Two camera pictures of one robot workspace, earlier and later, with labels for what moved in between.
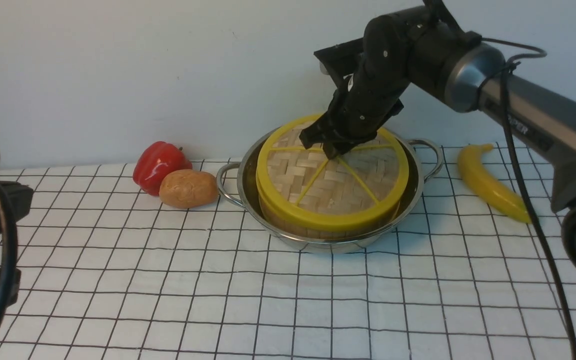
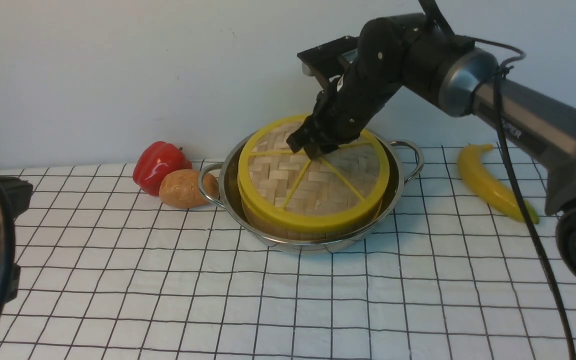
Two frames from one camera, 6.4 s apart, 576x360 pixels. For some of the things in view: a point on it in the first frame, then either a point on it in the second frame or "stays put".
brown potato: (187, 188) stays put
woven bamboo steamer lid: (357, 184) stays put
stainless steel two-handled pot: (237, 180) -> (218, 186)
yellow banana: (494, 192) stays put
